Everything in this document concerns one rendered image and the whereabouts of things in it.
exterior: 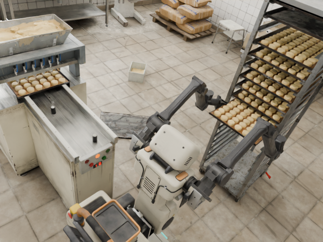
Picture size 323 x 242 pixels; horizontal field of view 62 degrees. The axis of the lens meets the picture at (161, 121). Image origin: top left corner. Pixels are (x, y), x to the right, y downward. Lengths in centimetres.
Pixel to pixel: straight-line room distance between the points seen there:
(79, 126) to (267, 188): 202
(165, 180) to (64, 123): 98
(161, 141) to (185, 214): 139
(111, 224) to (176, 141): 53
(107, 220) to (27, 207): 128
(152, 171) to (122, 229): 33
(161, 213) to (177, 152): 46
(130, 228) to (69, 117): 97
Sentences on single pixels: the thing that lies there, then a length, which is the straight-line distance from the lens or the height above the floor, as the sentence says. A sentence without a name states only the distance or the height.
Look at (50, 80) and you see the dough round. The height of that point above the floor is 91.
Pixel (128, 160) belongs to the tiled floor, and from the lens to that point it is 285.
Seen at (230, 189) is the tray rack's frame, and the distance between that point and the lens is 271.
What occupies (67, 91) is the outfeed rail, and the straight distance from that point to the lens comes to 222.
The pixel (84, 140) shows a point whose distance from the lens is 188.
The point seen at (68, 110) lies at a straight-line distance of 212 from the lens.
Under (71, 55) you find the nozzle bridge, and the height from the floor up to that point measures 106.
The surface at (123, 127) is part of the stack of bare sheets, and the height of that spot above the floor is 2.
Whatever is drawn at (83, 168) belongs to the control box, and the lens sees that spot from 184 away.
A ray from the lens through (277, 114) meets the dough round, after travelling 217.
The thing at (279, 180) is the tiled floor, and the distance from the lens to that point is 325.
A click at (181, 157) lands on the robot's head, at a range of 125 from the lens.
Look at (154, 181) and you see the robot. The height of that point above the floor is 111.
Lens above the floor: 221
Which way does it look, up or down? 41 degrees down
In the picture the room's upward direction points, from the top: 12 degrees clockwise
